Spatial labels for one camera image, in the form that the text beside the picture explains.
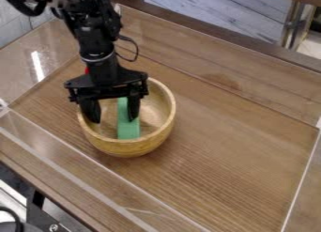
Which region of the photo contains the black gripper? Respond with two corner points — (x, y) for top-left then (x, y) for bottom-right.
(64, 56), (150, 123)

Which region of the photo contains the green stick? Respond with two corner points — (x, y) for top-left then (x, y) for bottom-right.
(117, 98), (141, 140)

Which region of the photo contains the brown wooden bowl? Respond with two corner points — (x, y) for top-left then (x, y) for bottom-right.
(76, 78), (177, 158)

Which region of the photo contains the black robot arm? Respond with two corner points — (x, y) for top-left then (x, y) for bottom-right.
(7, 0), (149, 123)

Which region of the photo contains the black cable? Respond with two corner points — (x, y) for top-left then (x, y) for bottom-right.
(113, 34), (141, 63)

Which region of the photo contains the clear acrylic tray wall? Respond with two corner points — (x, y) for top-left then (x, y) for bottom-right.
(0, 107), (210, 232)

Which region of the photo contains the black table leg bracket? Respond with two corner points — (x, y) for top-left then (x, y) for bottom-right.
(27, 190), (71, 232)

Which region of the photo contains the wooden chair frame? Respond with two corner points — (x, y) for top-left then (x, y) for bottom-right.
(282, 0), (321, 50)

